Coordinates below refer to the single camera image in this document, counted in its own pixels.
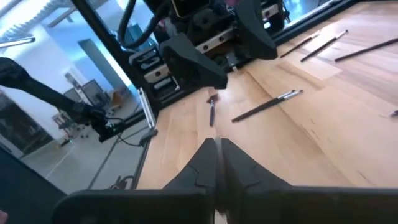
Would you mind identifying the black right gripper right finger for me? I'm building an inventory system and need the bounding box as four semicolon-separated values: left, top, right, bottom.
221;138;398;224

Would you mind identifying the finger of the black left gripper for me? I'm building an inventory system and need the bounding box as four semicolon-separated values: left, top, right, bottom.
233;0;279;60
160;32;228;90

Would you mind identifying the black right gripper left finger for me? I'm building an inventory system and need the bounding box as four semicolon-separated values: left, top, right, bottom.
51;138;219;224

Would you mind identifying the black jointed stand arm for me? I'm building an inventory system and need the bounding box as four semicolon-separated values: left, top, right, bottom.
0;57;127;143

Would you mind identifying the small dark computer monitor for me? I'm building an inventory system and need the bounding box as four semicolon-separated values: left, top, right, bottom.
81;79;106;106

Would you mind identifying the long ceiling light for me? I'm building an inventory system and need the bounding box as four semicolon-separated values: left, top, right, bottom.
0;36;37;50

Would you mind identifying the black cable with plug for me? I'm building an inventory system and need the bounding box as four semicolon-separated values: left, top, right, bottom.
116;126;159;147

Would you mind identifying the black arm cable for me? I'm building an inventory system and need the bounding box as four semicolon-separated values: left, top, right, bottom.
117;0;162;50

